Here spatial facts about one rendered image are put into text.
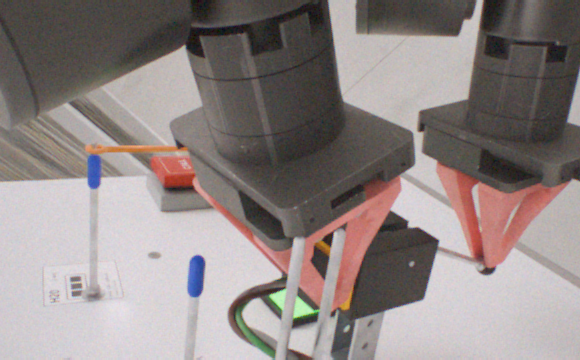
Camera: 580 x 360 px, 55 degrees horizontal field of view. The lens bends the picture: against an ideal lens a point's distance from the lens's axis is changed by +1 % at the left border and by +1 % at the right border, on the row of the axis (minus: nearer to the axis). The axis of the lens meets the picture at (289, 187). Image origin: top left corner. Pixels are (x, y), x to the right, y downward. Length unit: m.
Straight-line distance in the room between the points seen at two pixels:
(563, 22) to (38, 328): 0.34
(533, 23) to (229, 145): 0.18
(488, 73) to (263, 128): 0.16
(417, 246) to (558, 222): 1.36
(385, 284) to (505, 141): 0.11
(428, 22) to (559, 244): 1.33
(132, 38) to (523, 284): 0.41
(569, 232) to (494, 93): 1.31
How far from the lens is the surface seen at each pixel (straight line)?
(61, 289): 0.40
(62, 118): 1.00
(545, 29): 0.32
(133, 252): 0.44
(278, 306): 0.38
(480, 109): 0.34
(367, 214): 0.24
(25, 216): 0.50
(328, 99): 0.21
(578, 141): 0.35
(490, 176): 0.34
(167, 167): 0.51
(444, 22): 0.32
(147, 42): 0.17
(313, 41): 0.20
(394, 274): 0.30
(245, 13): 0.19
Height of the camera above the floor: 1.33
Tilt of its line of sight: 36 degrees down
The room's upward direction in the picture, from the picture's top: 45 degrees counter-clockwise
